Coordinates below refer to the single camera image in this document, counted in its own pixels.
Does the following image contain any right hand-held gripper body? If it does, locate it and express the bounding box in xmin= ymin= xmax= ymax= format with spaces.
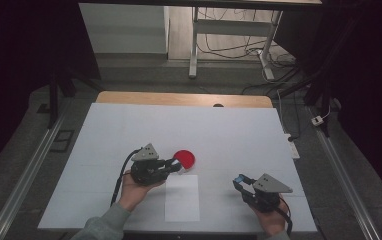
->
xmin=242 ymin=173 xmax=294 ymax=214

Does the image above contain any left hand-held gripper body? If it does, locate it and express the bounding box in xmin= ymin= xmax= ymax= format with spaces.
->
xmin=130 ymin=143 xmax=169 ymax=187

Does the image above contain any round red ink pad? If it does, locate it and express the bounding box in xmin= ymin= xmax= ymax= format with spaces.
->
xmin=173 ymin=149 xmax=197 ymax=175

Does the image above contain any white paper sheet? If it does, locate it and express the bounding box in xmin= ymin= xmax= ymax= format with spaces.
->
xmin=164 ymin=174 xmax=201 ymax=223

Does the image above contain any person's right hand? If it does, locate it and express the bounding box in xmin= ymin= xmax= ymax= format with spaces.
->
xmin=250 ymin=195 xmax=292 ymax=238

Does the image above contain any person's left hand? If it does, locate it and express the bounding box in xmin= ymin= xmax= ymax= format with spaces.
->
xmin=118 ymin=169 xmax=165 ymax=213

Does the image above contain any white table cover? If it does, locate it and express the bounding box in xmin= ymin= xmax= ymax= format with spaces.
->
xmin=37 ymin=102 xmax=318 ymax=233

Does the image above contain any white power strip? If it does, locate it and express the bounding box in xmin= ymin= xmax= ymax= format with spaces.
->
xmin=283 ymin=133 xmax=301 ymax=160

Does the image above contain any black metal stand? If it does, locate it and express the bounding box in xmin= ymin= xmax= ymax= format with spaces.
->
xmin=277 ymin=64 xmax=335 ymax=138
xmin=46 ymin=63 xmax=104 ymax=130

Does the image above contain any white cabinet panel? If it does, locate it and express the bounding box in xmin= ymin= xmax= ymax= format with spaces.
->
xmin=78 ymin=3 xmax=170 ymax=55

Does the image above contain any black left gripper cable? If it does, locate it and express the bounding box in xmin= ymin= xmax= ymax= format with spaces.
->
xmin=110 ymin=148 xmax=144 ymax=207

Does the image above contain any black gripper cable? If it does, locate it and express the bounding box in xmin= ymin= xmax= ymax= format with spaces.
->
xmin=110 ymin=148 xmax=144 ymax=207
xmin=274 ymin=195 xmax=294 ymax=237

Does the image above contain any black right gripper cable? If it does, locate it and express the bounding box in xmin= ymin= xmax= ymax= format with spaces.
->
xmin=274 ymin=195 xmax=294 ymax=237

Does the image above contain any aluminium floor rail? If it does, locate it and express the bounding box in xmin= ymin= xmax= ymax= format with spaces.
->
xmin=0 ymin=99 xmax=71 ymax=240
xmin=307 ymin=106 xmax=382 ymax=240

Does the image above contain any tangle of black cables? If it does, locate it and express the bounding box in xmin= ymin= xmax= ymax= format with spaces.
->
xmin=197 ymin=7 xmax=297 ymax=69

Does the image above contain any white desk frame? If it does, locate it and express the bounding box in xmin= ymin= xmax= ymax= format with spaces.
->
xmin=188 ymin=6 xmax=284 ymax=81

